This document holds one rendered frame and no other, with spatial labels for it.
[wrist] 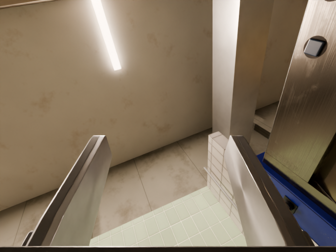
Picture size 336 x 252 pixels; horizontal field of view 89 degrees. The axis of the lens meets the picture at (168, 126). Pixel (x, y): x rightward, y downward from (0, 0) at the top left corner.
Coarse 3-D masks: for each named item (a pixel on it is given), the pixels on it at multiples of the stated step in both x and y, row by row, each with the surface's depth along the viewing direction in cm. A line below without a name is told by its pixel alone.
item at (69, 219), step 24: (96, 144) 9; (72, 168) 8; (96, 168) 9; (72, 192) 7; (96, 192) 9; (48, 216) 6; (72, 216) 7; (24, 240) 6; (48, 240) 6; (72, 240) 7
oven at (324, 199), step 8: (264, 160) 89; (272, 160) 84; (272, 168) 86; (280, 168) 81; (288, 176) 78; (296, 176) 74; (296, 184) 76; (304, 184) 72; (312, 184) 70; (304, 192) 73; (312, 192) 70; (320, 192) 67; (312, 200) 71; (320, 200) 68; (328, 200) 65; (328, 208) 66
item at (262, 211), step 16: (240, 144) 9; (224, 160) 11; (240, 160) 9; (256, 160) 8; (240, 176) 9; (256, 176) 8; (240, 192) 9; (256, 192) 7; (272, 192) 7; (240, 208) 9; (256, 208) 7; (272, 208) 6; (288, 208) 6; (256, 224) 7; (272, 224) 6; (288, 224) 6; (256, 240) 7; (272, 240) 6; (288, 240) 6; (304, 240) 6
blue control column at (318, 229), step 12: (264, 168) 87; (288, 192) 77; (300, 192) 75; (300, 204) 73; (312, 204) 70; (300, 216) 75; (312, 216) 70; (324, 216) 66; (312, 228) 71; (324, 228) 66; (324, 240) 68
